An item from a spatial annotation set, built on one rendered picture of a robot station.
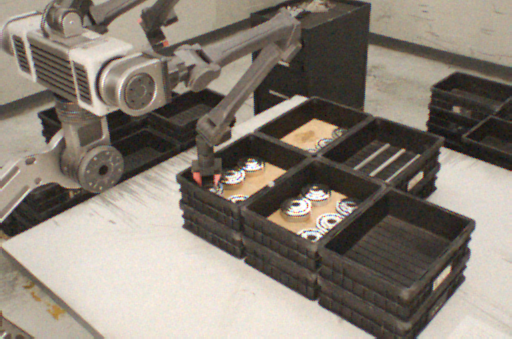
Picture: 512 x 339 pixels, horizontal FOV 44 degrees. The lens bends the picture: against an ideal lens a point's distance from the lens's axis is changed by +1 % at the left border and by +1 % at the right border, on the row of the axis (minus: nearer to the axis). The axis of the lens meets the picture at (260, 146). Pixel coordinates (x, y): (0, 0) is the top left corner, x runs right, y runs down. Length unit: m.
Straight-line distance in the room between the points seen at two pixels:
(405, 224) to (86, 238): 1.10
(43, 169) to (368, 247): 0.99
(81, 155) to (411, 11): 4.16
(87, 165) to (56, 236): 0.62
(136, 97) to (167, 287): 0.76
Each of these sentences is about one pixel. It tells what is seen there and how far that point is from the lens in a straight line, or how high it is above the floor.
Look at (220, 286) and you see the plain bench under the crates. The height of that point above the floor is 0.70.
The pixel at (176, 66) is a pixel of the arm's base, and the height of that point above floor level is 1.47.
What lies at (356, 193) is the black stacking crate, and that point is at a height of 0.86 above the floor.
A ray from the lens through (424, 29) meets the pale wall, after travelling 5.56.
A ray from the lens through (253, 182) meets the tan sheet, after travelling 2.25.
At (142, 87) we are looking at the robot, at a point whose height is 1.46.
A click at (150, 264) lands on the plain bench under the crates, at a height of 0.70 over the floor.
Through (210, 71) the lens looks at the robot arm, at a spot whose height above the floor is 1.43.
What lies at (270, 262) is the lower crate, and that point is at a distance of 2.00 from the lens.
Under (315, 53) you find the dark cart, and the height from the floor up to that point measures 0.73.
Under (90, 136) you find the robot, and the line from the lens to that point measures 1.82.
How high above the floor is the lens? 2.07
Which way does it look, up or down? 30 degrees down
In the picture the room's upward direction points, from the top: 2 degrees counter-clockwise
